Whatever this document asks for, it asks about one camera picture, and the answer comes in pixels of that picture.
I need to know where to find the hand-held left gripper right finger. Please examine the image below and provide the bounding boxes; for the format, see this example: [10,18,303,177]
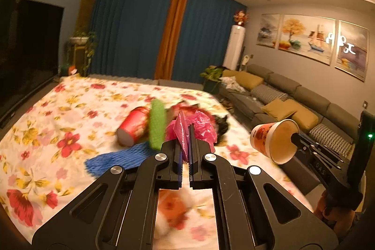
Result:
[189,124,338,250]

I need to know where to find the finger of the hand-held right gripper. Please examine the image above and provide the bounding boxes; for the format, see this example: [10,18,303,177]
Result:
[291,133,351,165]

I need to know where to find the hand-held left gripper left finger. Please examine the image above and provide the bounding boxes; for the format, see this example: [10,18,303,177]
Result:
[32,140,184,250]

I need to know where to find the pink plastic bag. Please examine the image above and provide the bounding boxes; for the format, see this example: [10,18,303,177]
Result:
[165,110,218,162]

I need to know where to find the black plastic bag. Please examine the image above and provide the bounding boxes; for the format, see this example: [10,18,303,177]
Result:
[212,114,231,137]

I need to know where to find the green foam net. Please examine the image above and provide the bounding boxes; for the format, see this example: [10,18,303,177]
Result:
[148,98,168,150]

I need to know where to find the orange and white paper cup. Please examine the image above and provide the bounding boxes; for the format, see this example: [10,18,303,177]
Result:
[250,119,301,165]

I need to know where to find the blue foam net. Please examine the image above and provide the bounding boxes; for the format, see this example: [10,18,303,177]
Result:
[85,141,163,179]

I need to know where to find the red paper cup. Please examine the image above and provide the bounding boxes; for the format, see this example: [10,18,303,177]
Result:
[116,106,153,147]

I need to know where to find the person's right hand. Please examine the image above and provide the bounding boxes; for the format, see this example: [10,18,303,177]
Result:
[313,191,356,237]

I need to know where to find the black and white patterned cushion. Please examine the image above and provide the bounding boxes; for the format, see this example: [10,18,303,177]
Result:
[309,123,354,157]
[251,84,289,104]

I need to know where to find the large yellow cushion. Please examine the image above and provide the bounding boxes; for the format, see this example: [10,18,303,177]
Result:
[293,105,320,133]

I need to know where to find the small yellow cushion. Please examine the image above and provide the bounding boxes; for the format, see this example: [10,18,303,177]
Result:
[261,99,298,122]

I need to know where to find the grey sofa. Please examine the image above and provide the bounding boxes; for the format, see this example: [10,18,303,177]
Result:
[218,64,364,204]

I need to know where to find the white cloth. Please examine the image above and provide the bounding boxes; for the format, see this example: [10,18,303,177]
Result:
[220,76,245,92]

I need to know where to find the pothos in dark green pot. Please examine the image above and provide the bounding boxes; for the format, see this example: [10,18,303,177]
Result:
[201,65,225,93]

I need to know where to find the purple sunset painting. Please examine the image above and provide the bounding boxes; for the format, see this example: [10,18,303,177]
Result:
[334,20,370,82]

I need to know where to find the tree and sailboat painting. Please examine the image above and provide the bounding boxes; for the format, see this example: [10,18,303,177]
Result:
[278,15,336,65]

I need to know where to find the floral bed sheet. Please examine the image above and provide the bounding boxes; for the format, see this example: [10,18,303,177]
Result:
[0,74,314,250]

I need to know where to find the white standing air conditioner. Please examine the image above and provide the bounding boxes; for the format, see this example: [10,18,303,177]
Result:
[224,25,246,71]

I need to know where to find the grey landscape painting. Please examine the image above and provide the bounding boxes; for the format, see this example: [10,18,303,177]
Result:
[256,13,283,48]

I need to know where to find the blue curtain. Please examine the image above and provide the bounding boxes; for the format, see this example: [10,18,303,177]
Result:
[88,0,176,80]
[173,0,248,85]

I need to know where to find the orange curtain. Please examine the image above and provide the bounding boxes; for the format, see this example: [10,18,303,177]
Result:
[154,0,191,81]

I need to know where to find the green and orange object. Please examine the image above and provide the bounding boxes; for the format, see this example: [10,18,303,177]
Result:
[61,63,78,76]

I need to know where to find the wooden plant stand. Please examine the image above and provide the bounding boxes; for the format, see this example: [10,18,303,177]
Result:
[66,43,88,76]

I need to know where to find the trailing plant in white pot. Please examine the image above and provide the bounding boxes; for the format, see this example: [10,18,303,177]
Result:
[69,31,98,76]

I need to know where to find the artificial flower decoration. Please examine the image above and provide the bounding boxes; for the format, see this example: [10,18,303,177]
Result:
[233,10,249,26]

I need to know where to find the black television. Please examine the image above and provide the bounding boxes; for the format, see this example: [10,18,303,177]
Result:
[0,0,64,129]

